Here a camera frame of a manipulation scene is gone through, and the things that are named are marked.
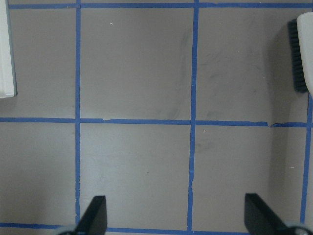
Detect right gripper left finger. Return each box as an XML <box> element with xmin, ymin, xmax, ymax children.
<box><xmin>57</xmin><ymin>195</ymin><xmax>108</xmax><ymax>235</ymax></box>

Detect white hand brush black bristles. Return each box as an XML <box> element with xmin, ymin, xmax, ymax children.
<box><xmin>288</xmin><ymin>12</ymin><xmax>313</xmax><ymax>94</ymax></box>

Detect white dustpan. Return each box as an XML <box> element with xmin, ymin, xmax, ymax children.
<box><xmin>0</xmin><ymin>0</ymin><xmax>17</xmax><ymax>99</ymax></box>

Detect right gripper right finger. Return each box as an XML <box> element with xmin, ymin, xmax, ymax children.
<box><xmin>244</xmin><ymin>193</ymin><xmax>313</xmax><ymax>235</ymax></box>

